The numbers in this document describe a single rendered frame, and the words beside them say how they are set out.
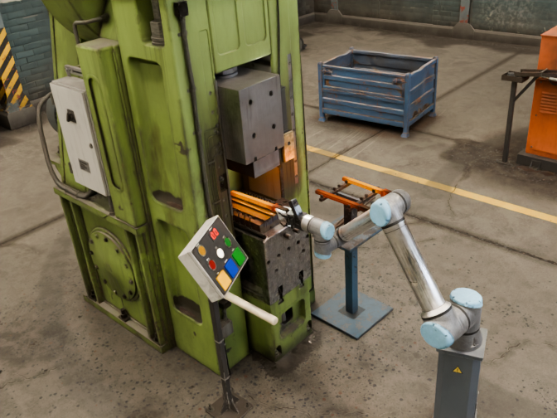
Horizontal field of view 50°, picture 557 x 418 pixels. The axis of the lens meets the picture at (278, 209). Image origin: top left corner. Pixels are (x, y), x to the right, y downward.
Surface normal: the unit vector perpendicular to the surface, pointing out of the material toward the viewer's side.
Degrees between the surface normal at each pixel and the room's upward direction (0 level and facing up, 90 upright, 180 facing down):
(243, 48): 90
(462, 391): 90
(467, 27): 90
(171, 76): 89
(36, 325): 0
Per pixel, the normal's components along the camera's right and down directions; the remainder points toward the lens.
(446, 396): -0.38, 0.47
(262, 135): 0.74, 0.29
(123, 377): -0.07, -0.87
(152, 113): -0.67, 0.39
